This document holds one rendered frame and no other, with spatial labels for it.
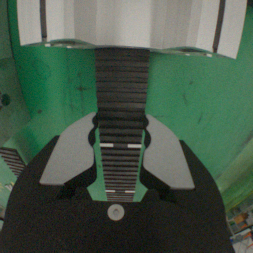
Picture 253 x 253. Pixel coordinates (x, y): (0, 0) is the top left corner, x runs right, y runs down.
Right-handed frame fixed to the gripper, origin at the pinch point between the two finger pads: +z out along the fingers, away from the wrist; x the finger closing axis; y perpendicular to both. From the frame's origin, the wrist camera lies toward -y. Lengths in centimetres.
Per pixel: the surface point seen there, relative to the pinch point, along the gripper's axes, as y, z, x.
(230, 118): 0.7, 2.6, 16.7
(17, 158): 8.5, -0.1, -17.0
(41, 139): 6.5, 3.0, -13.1
